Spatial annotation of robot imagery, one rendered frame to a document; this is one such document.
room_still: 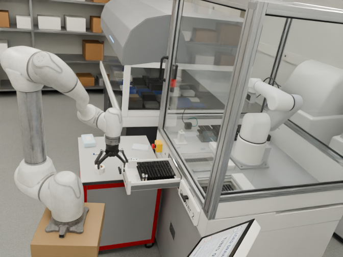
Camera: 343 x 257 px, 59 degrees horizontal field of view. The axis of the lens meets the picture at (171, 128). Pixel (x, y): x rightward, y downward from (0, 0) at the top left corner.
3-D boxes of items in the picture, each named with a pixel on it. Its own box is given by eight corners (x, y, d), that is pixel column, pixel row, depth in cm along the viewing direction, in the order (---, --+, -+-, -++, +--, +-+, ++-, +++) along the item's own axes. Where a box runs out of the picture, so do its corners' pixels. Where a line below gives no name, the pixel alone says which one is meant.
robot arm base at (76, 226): (41, 238, 142) (40, 230, 140) (54, 207, 162) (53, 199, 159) (81, 240, 144) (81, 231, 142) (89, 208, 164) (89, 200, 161)
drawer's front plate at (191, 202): (194, 226, 167) (197, 211, 162) (178, 193, 192) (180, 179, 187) (197, 226, 168) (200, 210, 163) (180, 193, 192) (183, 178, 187)
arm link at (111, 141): (121, 137, 172) (121, 146, 175) (119, 130, 180) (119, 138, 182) (105, 137, 169) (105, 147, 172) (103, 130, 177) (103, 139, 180)
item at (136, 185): (129, 191, 185) (130, 183, 182) (123, 168, 207) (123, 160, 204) (190, 186, 198) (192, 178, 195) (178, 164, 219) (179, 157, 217)
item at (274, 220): (202, 240, 161) (207, 220, 155) (155, 145, 247) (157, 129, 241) (340, 220, 191) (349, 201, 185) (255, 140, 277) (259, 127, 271)
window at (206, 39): (206, 202, 160) (249, 10, 118) (163, 128, 232) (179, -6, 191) (207, 202, 160) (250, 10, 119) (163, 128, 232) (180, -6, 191)
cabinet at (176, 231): (181, 332, 195) (203, 242, 160) (146, 220, 282) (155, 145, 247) (301, 302, 225) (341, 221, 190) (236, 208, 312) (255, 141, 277)
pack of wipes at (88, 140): (96, 147, 241) (96, 142, 239) (83, 148, 237) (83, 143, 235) (92, 137, 253) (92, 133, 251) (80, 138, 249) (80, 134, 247)
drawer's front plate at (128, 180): (127, 195, 184) (128, 180, 179) (120, 168, 208) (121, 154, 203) (130, 195, 184) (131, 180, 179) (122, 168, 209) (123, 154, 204)
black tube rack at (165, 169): (141, 185, 191) (142, 177, 188) (136, 170, 206) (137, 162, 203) (174, 183, 198) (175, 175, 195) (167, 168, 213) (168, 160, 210)
